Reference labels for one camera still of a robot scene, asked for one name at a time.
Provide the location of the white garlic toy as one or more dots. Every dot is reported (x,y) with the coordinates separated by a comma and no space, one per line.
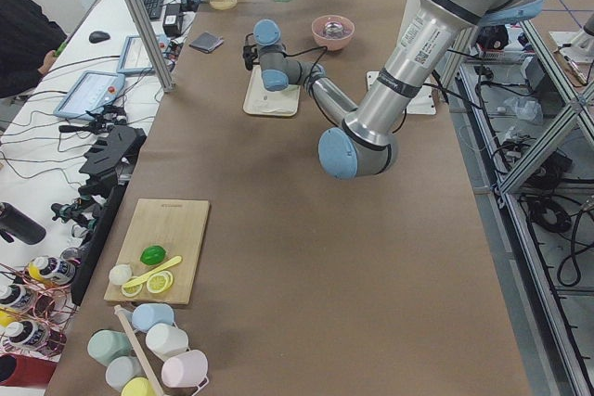
(120,274)

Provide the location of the blue mug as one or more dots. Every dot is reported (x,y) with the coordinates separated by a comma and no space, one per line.
(147,315)

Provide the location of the green toy lime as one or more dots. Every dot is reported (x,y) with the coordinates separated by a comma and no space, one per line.
(153,255)

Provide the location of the person in black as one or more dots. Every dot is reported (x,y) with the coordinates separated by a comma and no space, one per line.
(29,41)

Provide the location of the lemon slice toy right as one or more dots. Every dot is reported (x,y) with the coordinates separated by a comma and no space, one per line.
(159,282)

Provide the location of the lemon slice toy left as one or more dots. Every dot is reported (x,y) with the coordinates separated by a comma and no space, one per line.
(130,291)

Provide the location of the blue teach pendant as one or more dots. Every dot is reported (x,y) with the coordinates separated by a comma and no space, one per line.
(89,95)
(134,58)

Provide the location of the blue teach pendant far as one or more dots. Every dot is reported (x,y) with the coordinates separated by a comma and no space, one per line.
(134,58)

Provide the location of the black computer mouse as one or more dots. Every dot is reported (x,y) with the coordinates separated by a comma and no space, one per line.
(97,37)

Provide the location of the green mug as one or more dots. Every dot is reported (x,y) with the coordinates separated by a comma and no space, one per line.
(107,345)

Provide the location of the black bottle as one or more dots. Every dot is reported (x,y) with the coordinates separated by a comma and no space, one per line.
(17,225)

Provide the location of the wooden mug rack rod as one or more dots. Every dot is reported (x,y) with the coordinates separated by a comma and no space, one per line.
(120,313)

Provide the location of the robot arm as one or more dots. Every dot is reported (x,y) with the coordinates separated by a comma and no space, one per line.
(362,142)

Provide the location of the yellow mug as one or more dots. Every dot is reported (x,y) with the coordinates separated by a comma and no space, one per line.
(138,386)

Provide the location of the black power adapter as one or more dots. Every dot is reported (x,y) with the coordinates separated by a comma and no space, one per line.
(173,20)

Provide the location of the pink mug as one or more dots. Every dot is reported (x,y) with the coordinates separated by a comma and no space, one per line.
(187,369)

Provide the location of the aluminium frame post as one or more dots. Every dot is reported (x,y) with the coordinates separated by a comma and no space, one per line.
(145,30)

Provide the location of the grey cloth pouch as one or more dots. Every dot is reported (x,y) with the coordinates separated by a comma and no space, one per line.
(206,42)

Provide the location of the black tool stand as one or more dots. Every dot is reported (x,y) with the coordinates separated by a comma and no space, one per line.
(102,158)

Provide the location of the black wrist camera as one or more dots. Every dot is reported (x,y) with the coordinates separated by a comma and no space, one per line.
(250,56)

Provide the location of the cream bunny tray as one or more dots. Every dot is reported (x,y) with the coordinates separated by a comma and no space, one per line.
(260,102)

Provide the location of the blue teach pendant near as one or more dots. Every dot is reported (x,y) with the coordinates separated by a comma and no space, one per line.
(89,95)

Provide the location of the yellow plastic knife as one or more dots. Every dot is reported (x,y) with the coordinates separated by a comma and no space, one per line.
(145,277)

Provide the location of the white mug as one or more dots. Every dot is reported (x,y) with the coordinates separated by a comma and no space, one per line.
(166,341)

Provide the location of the lemon slice toy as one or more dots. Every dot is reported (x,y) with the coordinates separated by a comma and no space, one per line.
(130,291)
(159,282)

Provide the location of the bamboo cutting board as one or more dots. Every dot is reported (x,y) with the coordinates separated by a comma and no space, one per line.
(174,224)

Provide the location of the grey mug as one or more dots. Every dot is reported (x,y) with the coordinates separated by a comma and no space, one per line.
(121,370)

